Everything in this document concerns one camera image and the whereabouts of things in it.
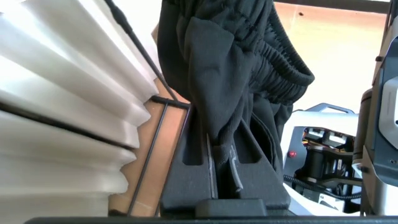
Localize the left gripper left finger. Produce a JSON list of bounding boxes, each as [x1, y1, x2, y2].
[[160, 105, 218, 217]]

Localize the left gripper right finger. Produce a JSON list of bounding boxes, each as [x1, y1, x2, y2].
[[229, 118, 292, 216]]

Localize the black shorts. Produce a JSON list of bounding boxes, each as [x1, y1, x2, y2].
[[157, 0, 315, 200]]

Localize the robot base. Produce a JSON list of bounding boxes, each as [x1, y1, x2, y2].
[[281, 0, 398, 218]]

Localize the black clothes rack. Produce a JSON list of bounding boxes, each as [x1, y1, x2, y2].
[[104, 0, 192, 218]]

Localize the white curtain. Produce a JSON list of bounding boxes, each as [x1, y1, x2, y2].
[[0, 108, 137, 218], [0, 0, 160, 149]]

